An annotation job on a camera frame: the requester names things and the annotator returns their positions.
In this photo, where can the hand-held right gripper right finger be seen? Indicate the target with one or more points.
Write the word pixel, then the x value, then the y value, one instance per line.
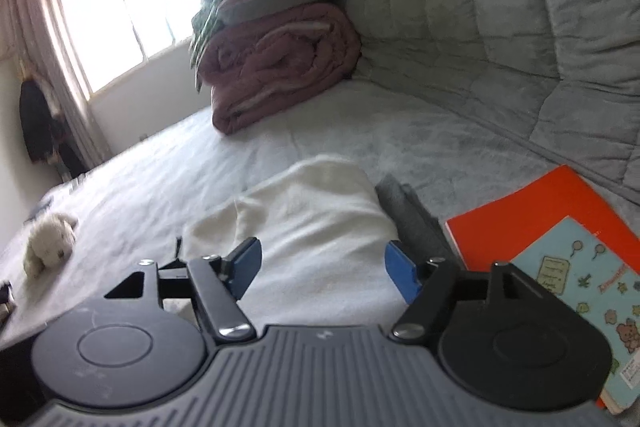
pixel 401 272

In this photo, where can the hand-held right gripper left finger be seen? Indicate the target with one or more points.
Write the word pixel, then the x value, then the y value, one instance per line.
pixel 247 264

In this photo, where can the cream long-sleeved sweatshirt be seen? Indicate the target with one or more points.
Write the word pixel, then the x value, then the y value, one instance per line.
pixel 315 222

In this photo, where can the stack of folded grey clothes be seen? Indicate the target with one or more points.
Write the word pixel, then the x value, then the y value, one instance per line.
pixel 415 217

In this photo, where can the bed with grey sheet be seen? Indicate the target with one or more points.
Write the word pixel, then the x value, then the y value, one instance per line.
pixel 425 142

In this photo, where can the orange book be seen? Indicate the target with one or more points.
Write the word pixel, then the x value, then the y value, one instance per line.
pixel 525 217

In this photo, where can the white plush dog toy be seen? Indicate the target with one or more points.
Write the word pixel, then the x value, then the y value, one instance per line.
pixel 50 242

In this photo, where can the light blue cartoon notebook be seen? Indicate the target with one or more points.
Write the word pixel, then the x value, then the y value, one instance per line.
pixel 590 277

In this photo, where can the pink folded quilt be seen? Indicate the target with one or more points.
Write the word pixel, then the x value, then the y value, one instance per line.
pixel 280 67

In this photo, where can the green patterned blanket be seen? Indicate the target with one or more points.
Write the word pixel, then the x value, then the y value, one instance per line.
pixel 210 17

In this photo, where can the hanging dark jacket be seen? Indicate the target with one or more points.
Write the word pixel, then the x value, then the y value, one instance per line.
pixel 37 122

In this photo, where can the window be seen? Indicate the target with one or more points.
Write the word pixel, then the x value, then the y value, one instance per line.
pixel 125 7

